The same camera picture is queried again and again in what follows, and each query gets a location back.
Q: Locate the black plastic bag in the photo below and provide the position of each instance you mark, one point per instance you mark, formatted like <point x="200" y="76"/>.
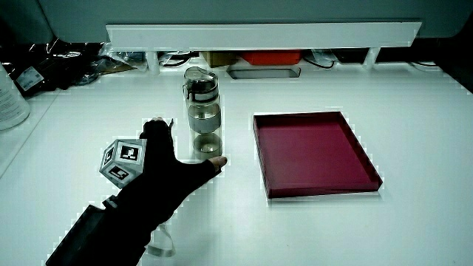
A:
<point x="55" y="70"/>

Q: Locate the grey rounded panel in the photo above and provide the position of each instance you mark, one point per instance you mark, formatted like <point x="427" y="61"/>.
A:
<point x="221" y="11"/>

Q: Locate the clear plastic bag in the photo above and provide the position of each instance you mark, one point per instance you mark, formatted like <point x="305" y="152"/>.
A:
<point x="120" y="59"/>

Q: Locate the person's left hand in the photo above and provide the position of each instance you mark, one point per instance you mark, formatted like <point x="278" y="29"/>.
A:
<point x="162" y="177"/>

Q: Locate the flat grey tray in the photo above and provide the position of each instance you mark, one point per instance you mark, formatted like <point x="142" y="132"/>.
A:
<point x="263" y="72"/>

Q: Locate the orange box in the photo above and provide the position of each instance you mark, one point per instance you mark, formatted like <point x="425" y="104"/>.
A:
<point x="271" y="57"/>

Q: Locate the clear bottle with grey lid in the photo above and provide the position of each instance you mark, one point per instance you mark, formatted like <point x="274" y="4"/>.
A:
<point x="204" y="122"/>

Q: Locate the brown cardboard box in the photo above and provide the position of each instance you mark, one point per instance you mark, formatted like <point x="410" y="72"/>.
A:
<point x="218" y="59"/>

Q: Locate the white plastic container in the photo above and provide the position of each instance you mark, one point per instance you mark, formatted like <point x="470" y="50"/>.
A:
<point x="10" y="103"/>

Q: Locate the white desk riser shelf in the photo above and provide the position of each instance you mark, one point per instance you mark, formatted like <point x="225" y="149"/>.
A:
<point x="258" y="36"/>

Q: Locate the dark red shallow tray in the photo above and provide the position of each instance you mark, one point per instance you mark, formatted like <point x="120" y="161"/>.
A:
<point x="314" y="155"/>

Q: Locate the person's left forearm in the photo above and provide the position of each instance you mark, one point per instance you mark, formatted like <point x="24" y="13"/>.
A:
<point x="111" y="236"/>

